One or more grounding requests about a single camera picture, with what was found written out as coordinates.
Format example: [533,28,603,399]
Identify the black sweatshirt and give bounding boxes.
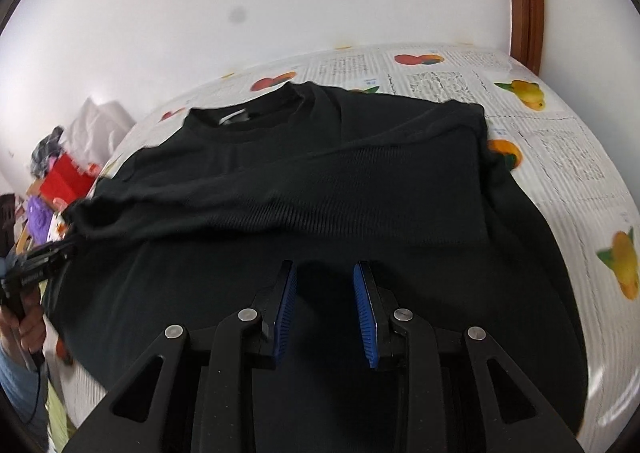
[44,83,587,452]

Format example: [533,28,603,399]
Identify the red paper shopping bag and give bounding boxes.
[40,153,100,210]

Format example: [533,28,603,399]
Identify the purple bag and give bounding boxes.
[26,196,53,245]

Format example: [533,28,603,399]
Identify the person's left hand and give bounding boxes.
[1,287,47,364]

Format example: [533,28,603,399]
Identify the fruit print table cover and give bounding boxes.
[72,44,639,452]

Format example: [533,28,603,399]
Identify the plaid cloth in bag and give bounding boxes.
[29,126,64,179]

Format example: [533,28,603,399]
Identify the white plastic shopping bag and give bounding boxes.
[61,98,134,169]

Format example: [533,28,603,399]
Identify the black cable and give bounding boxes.
[22,356,49,429]

